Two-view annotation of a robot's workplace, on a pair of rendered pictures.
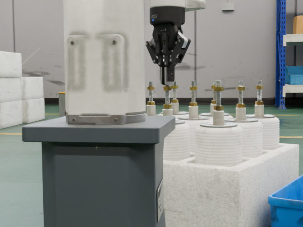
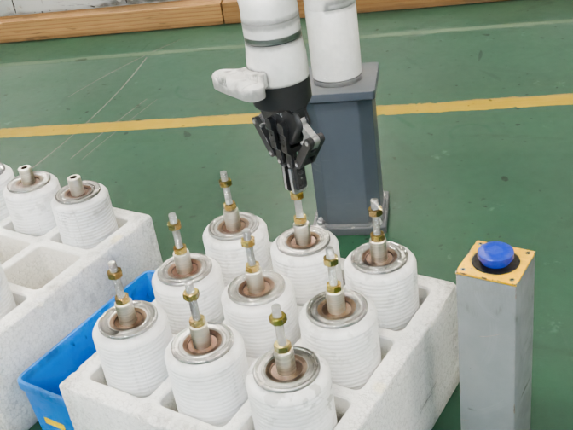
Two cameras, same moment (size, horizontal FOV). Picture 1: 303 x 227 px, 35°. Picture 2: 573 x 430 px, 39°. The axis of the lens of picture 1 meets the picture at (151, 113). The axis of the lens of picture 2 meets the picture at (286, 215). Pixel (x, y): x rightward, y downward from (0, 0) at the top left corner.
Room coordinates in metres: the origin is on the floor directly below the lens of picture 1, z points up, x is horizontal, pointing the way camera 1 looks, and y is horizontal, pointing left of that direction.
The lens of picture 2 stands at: (1.99, 0.00, 0.85)
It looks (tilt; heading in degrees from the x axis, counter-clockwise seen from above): 30 degrees down; 183
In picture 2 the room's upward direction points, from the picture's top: 9 degrees counter-clockwise
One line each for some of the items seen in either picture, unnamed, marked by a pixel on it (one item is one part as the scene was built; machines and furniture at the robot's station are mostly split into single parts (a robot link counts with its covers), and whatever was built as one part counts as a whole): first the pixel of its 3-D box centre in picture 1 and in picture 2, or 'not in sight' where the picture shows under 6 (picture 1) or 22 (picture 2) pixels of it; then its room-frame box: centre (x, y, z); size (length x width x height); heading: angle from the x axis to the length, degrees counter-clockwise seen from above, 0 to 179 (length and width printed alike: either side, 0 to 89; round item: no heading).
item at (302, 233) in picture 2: (167, 116); (302, 233); (1.03, -0.03, 0.26); 0.02 x 0.02 x 0.03
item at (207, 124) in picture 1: (218, 125); (234, 226); (0.97, -0.13, 0.25); 0.08 x 0.08 x 0.01
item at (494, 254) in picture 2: not in sight; (495, 257); (1.22, 0.19, 0.32); 0.04 x 0.04 x 0.02
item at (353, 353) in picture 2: not in sight; (344, 366); (1.19, 0.00, 0.16); 0.10 x 0.10 x 0.18
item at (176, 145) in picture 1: (167, 164); (310, 293); (1.03, -0.03, 0.16); 0.10 x 0.10 x 0.18
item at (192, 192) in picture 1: (193, 186); (274, 382); (1.13, -0.10, 0.09); 0.39 x 0.39 x 0.18; 58
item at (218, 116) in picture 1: (218, 119); (232, 218); (0.97, -0.13, 0.26); 0.02 x 0.02 x 0.03
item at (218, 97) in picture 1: (218, 99); (228, 194); (0.97, -0.13, 0.30); 0.01 x 0.01 x 0.08
